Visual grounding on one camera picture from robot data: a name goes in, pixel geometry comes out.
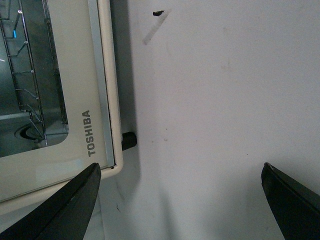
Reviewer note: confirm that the chrome wire oven rack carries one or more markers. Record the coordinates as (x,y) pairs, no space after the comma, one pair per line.
(29,44)

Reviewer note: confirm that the black oven foot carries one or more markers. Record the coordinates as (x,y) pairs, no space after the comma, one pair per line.
(129,140)

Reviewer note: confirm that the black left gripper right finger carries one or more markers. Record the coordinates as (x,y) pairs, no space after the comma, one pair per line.
(295,207)

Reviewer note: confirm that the cream Toshiba toaster oven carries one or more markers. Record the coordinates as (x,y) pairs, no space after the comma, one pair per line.
(110,87)

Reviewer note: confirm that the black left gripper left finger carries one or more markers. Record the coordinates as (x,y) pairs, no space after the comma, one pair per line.
(63,216)

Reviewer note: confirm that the cream glass oven door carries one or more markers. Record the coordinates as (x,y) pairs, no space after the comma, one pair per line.
(75,100)

